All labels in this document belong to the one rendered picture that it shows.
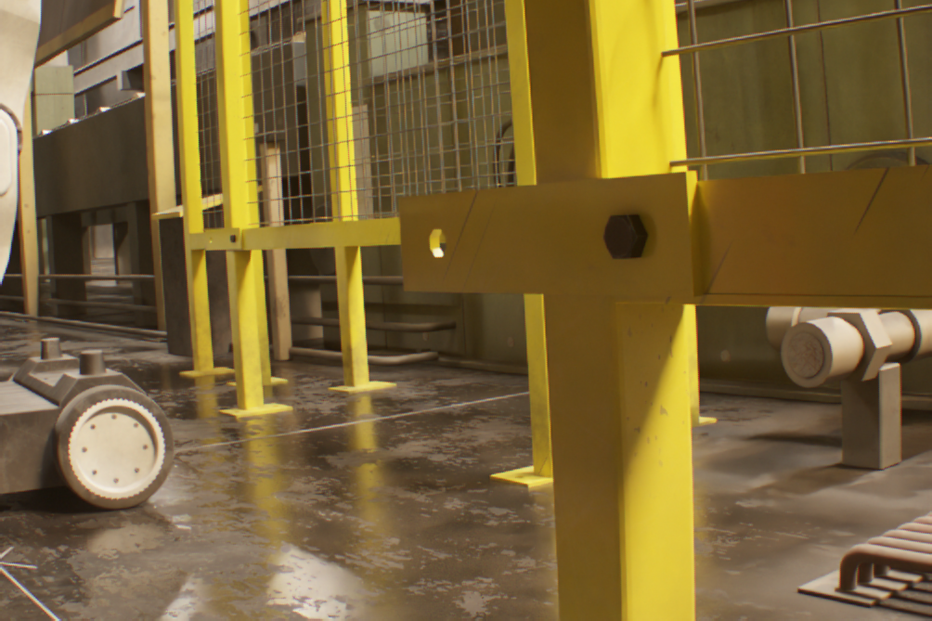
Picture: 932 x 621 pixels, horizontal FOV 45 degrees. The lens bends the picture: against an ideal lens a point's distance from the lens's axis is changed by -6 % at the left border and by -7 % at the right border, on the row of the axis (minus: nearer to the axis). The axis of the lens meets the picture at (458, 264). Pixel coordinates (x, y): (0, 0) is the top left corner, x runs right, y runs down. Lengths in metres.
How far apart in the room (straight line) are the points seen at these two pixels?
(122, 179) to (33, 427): 4.21
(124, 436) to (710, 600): 1.01
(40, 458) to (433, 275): 1.41
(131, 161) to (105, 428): 4.10
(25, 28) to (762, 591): 1.51
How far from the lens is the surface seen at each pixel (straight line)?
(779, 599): 1.32
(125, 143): 6.03
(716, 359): 2.81
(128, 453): 1.94
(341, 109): 3.15
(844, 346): 1.77
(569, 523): 0.57
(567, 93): 0.54
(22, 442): 1.95
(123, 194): 6.08
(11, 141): 2.08
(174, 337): 4.46
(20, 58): 2.14
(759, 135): 2.68
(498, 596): 1.37
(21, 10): 2.13
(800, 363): 1.78
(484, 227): 0.58
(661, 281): 0.49
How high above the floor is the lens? 0.43
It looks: 2 degrees down
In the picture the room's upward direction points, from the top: 4 degrees counter-clockwise
